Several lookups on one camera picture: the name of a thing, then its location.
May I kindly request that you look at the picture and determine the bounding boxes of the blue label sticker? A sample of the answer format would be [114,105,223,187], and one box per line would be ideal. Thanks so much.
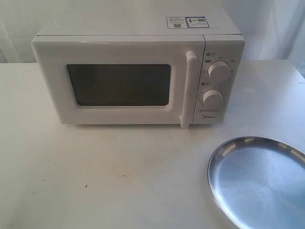
[185,16,210,29]

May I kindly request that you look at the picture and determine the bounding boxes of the lower white control knob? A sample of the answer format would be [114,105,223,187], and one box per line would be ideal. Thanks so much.
[203,89,224,109]

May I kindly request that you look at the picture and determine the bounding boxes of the white microwave door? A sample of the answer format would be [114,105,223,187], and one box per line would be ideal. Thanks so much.
[32,35,205,128]

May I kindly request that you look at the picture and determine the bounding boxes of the white label sticker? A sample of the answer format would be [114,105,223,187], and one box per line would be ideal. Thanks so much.
[166,17,188,29]

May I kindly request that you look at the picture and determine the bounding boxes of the white microwave oven body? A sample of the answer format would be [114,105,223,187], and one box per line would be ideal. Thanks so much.
[35,7,245,126]

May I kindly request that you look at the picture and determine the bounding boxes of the upper white control knob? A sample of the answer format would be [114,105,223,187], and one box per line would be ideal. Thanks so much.
[207,61,231,83]

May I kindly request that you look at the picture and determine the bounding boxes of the round stainless steel tray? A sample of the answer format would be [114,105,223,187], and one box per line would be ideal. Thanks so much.
[207,136,305,229]

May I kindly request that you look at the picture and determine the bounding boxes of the white control knob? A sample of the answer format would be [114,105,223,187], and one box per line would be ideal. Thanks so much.
[203,89,224,109]
[207,61,231,83]

